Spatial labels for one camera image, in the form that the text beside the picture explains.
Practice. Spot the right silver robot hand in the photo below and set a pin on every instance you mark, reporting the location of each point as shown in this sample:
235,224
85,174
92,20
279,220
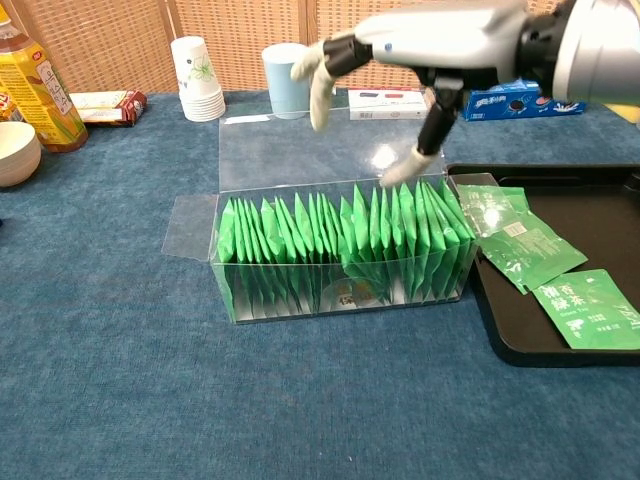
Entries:
450,35

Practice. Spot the transparent plastic tea box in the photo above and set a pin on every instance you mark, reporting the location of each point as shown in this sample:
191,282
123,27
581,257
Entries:
300,155

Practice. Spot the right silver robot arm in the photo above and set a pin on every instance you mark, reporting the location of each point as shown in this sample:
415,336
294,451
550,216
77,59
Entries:
600,50

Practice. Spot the white red blue card box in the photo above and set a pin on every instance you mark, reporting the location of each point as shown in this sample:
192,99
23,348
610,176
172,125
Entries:
385,107

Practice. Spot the blue Oreo cookie box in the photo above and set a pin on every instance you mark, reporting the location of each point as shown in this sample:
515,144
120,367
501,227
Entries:
520,105

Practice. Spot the black rectangular tray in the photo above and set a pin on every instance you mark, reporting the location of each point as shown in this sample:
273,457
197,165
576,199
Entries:
600,220

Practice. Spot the yellow label tea bottle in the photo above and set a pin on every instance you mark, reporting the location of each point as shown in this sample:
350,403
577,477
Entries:
35,90

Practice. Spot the green yellow sponge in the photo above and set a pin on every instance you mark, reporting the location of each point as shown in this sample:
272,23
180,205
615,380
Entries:
625,112

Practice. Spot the woven bamboo folding screen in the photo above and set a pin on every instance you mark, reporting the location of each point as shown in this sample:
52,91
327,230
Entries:
235,25

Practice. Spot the white paper cup stack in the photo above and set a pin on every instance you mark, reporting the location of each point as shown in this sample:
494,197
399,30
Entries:
197,80

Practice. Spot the red white snack package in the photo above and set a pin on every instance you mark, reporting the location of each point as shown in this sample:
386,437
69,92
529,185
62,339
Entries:
107,107

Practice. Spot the yellow snack packet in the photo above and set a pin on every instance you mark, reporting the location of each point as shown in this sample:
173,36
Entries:
5,105

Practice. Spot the white ceramic bowl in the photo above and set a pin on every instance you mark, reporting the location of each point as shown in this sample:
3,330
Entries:
15,155

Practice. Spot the blue carpet table cover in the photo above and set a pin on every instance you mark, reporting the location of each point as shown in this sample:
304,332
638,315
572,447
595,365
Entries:
150,375

